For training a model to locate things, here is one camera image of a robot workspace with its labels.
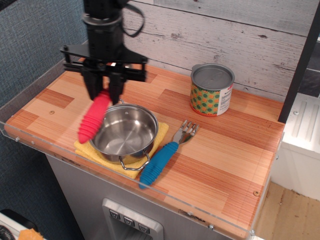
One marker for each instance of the blue handled metal fork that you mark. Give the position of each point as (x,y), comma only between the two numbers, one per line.
(158,162)

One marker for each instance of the grey toy kitchen cabinet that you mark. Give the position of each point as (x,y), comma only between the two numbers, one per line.
(85,191)

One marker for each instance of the stainless steel pot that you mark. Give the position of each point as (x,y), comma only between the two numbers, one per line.
(126,136)

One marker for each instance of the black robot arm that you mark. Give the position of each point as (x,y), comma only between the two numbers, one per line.
(101,12)

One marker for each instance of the yellow folded cloth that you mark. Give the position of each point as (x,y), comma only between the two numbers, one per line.
(87,151)

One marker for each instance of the dark right post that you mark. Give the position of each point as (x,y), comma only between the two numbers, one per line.
(301,67)

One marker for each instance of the red handled metal spoon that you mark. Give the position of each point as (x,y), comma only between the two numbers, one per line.
(93,119)

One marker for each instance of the silver button panel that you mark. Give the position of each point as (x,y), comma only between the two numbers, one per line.
(126,224)

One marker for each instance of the orange object bottom left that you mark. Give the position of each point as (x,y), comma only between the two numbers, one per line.
(30,234)

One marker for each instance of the black device bottom left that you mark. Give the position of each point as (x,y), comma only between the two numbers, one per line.
(13,223)

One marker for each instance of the white side cabinet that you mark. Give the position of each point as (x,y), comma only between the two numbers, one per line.
(297,163)

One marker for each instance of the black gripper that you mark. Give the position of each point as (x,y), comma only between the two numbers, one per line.
(105,55)

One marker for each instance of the clear acrylic guard rail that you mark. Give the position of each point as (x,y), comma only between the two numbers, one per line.
(217,179)

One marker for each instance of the patterned tin can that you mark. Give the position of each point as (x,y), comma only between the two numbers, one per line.
(211,89)

